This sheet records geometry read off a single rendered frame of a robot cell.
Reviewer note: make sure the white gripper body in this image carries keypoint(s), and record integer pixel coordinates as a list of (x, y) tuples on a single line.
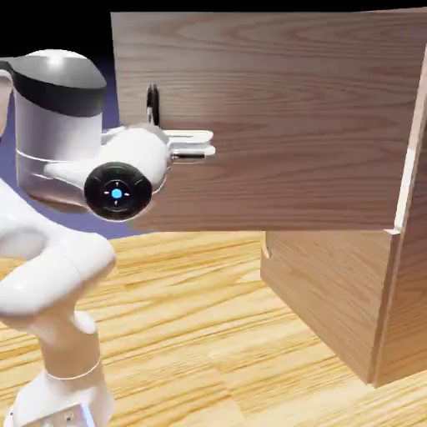
[(191, 141)]

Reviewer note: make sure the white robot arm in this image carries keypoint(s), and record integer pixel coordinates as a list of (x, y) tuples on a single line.
[(60, 133)]

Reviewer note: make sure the large wooden cabinet door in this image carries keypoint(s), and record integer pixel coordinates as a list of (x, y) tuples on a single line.
[(283, 116)]

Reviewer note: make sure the small wooden cabinet door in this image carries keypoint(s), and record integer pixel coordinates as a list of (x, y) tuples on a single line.
[(330, 293)]

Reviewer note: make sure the light wood cabinet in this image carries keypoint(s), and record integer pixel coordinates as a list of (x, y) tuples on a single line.
[(408, 300)]

